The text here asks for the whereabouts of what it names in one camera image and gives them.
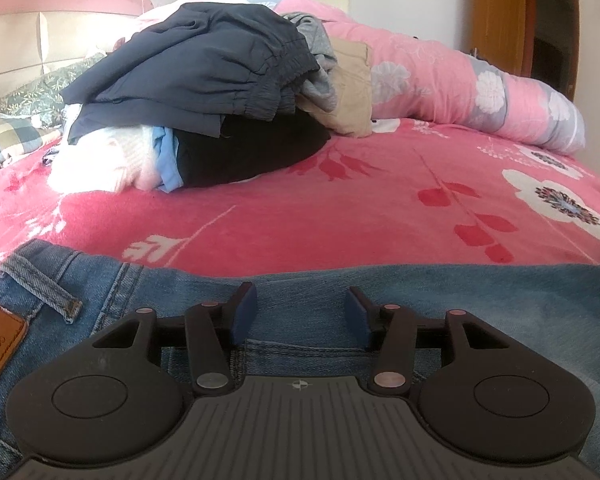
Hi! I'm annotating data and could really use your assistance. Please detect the checked pillow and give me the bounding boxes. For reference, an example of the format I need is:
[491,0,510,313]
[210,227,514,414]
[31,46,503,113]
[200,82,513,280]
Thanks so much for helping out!
[0,116,61,176]

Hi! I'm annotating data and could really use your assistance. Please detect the red floral blanket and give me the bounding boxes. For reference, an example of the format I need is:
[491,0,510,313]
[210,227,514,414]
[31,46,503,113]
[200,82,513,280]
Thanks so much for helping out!
[0,117,600,301]

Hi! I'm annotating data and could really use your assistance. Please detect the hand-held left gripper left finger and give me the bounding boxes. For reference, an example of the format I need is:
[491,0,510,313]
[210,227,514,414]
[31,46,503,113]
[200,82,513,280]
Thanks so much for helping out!
[92,281,258,396]

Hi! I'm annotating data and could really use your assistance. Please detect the white fluffy garment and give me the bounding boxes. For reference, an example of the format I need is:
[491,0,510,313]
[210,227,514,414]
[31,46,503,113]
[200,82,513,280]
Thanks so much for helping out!
[47,126,163,193]

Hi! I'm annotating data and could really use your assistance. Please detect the beige pants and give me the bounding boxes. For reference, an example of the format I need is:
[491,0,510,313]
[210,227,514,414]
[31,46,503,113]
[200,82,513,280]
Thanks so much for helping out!
[297,37,373,138]

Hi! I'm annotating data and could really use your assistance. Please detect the green floral pillow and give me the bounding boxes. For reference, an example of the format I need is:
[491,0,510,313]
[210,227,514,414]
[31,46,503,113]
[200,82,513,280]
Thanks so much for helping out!
[0,52,106,128]

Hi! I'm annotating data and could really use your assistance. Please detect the black garment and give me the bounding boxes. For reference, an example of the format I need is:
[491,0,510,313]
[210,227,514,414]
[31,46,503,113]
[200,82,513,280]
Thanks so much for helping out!
[172,112,332,188]

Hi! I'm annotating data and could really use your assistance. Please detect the blue jeans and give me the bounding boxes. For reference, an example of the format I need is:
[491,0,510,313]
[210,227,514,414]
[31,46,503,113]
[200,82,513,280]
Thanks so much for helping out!
[0,237,600,480]

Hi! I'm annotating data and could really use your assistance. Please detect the dark wooden door frame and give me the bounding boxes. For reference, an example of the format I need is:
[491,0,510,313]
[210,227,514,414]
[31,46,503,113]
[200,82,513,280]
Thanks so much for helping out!
[522,0,581,106]

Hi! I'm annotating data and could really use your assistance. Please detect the navy elastic-waist garment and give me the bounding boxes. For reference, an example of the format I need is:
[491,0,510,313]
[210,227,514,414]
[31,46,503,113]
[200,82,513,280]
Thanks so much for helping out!
[60,2,321,138]

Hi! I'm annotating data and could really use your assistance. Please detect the grey garment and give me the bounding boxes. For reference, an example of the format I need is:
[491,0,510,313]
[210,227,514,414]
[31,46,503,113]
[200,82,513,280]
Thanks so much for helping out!
[280,11,338,111]

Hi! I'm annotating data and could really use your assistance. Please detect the pink and beige headboard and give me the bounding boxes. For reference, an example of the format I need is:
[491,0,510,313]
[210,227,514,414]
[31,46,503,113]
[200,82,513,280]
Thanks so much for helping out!
[0,0,156,106]

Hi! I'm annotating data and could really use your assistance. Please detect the pink floral rolled quilt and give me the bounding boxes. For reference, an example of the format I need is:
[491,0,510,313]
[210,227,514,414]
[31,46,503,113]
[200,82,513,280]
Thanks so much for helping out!
[140,0,586,156]

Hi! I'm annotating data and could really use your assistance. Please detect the light blue garment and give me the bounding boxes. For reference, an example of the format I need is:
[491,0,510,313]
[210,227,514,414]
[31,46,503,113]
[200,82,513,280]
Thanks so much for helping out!
[152,127,186,193]

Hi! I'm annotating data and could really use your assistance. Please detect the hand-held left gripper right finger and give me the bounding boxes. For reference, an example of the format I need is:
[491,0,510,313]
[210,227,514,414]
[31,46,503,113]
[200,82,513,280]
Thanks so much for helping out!
[345,286,511,396]

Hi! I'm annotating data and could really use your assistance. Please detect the wooden door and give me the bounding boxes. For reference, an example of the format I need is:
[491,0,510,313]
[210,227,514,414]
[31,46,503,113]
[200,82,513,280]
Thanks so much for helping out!
[472,0,528,78]

